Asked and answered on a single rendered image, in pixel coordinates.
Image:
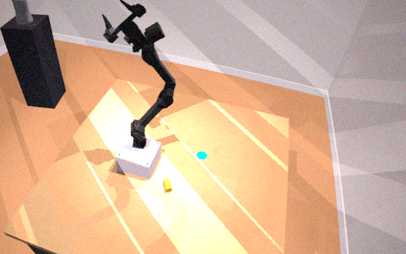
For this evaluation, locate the yellow cylinder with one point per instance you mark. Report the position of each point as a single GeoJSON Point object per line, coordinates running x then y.
{"type": "Point", "coordinates": [167, 184]}

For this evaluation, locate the cyan circle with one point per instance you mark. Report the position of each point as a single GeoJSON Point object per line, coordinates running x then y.
{"type": "Point", "coordinates": [201, 155]}

